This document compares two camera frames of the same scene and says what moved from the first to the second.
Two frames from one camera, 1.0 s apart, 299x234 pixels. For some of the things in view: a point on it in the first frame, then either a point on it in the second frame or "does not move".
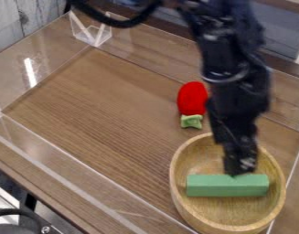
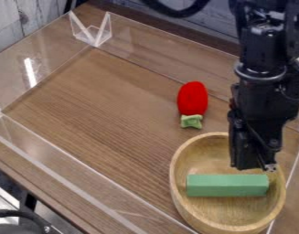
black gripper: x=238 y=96 to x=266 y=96
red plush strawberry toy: x=193 y=100 does not move
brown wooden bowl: x=226 y=215 does not move
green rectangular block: x=249 y=185 does not move
